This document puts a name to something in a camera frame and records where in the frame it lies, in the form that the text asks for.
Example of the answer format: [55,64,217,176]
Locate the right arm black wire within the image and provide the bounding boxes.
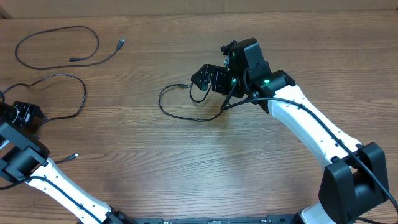
[220,68,398,218]

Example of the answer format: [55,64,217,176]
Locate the black cable small plugs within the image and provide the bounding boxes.
[1,73,86,154]

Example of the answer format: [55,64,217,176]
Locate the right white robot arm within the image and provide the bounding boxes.
[191,38,392,223]

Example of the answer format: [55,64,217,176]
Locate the black cable silver plugs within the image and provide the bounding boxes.
[158,83,223,123]

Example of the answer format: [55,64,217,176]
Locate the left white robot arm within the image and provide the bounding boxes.
[1,103,133,224]

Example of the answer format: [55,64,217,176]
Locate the black USB cable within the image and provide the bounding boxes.
[14,26,126,70]

